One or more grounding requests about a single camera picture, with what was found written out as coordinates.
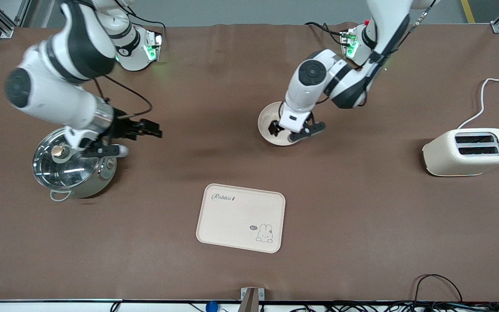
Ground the round cream plate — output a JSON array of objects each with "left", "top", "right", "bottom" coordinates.
[{"left": 258, "top": 101, "right": 315, "bottom": 146}]

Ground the cream tray with rabbit print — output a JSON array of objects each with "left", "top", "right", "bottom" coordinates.
[{"left": 196, "top": 183, "right": 286, "bottom": 254}]

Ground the stainless steel pot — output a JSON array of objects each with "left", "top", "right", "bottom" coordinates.
[{"left": 32, "top": 127, "right": 130, "bottom": 202}]

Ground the glass pot lid with knob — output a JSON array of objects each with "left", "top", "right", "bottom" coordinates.
[{"left": 32, "top": 128, "right": 105, "bottom": 190}]

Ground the cream two-slot toaster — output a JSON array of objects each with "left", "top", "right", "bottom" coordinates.
[{"left": 422, "top": 128, "right": 499, "bottom": 177}]

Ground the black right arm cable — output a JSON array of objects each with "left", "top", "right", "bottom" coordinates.
[{"left": 94, "top": 75, "right": 153, "bottom": 120}]

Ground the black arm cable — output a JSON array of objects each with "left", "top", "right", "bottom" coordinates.
[
  {"left": 94, "top": 75, "right": 153, "bottom": 120},
  {"left": 304, "top": 22, "right": 345, "bottom": 46}
]

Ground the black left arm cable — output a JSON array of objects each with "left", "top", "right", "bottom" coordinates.
[{"left": 304, "top": 22, "right": 345, "bottom": 46}]

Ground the metal table bracket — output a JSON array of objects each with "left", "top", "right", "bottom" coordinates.
[{"left": 240, "top": 287, "right": 266, "bottom": 312}]

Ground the white toaster power cable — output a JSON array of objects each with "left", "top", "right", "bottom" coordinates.
[{"left": 457, "top": 76, "right": 499, "bottom": 130}]

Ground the looped black cable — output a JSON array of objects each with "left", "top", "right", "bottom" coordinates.
[{"left": 413, "top": 274, "right": 463, "bottom": 303}]

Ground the bundle of black cables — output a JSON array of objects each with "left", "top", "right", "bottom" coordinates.
[{"left": 258, "top": 301, "right": 499, "bottom": 312}]

